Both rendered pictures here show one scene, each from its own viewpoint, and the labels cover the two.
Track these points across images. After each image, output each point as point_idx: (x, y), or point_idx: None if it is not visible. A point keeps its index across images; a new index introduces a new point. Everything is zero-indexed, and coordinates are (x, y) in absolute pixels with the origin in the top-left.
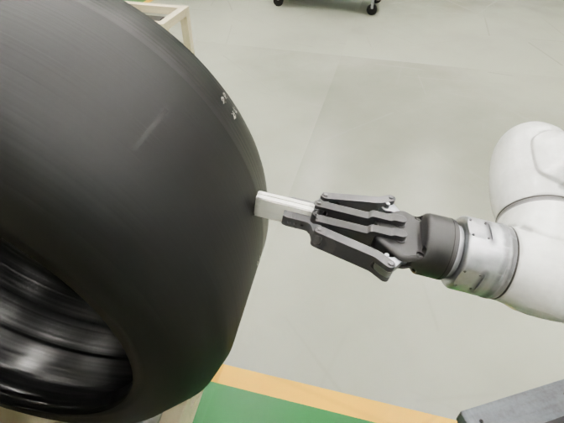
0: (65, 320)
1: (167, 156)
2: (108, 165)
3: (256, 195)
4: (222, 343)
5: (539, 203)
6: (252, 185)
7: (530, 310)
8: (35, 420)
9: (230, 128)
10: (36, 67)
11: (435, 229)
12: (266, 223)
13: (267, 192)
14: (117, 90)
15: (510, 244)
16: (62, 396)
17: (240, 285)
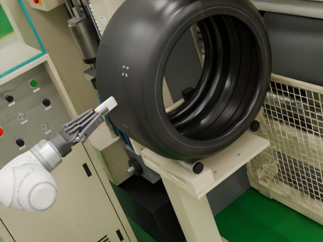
0: (223, 124)
1: (103, 54)
2: (100, 42)
3: (118, 101)
4: None
5: (26, 163)
6: (117, 95)
7: None
8: None
9: (118, 74)
10: (115, 18)
11: (55, 132)
12: (127, 122)
13: (110, 99)
14: (112, 34)
15: (31, 147)
16: (170, 114)
17: None
